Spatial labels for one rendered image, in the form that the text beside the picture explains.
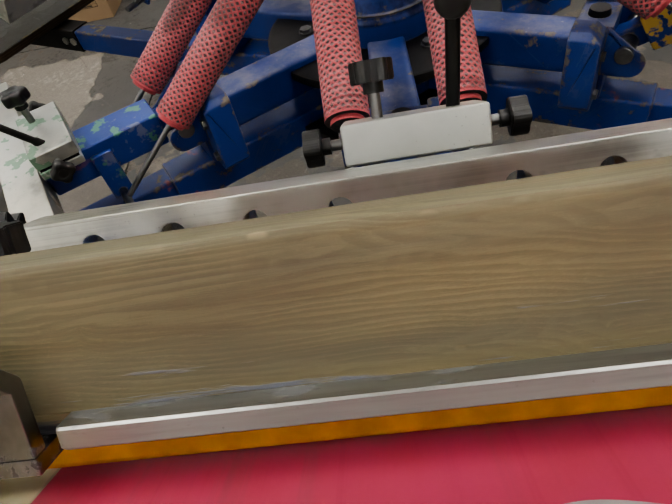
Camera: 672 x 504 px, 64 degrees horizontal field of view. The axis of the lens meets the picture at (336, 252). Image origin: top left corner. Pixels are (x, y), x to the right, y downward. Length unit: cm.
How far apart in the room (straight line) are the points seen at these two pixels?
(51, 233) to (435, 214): 36
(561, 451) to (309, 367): 10
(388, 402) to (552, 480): 7
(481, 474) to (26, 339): 19
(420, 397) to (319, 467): 6
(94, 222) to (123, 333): 25
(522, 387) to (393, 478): 6
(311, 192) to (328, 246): 22
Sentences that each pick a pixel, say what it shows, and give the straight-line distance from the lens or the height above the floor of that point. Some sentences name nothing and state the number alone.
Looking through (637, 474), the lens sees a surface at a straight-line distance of 24.
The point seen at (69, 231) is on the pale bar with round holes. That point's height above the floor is 116.
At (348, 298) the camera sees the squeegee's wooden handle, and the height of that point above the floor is 128.
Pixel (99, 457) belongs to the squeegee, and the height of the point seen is 122.
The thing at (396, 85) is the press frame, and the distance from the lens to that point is 79.
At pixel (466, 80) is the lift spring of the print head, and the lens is 59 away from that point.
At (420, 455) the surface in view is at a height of 121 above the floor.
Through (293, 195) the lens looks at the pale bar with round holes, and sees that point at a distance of 42.
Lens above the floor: 144
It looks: 48 degrees down
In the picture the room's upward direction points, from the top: 15 degrees counter-clockwise
